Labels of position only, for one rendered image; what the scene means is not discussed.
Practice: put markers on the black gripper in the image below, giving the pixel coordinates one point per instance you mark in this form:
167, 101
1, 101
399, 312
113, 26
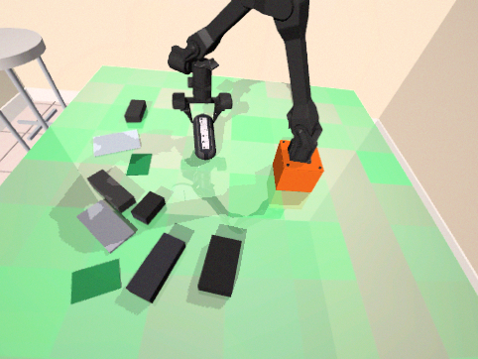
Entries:
202, 94

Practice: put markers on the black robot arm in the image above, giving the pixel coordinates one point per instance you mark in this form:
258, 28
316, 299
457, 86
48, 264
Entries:
290, 18

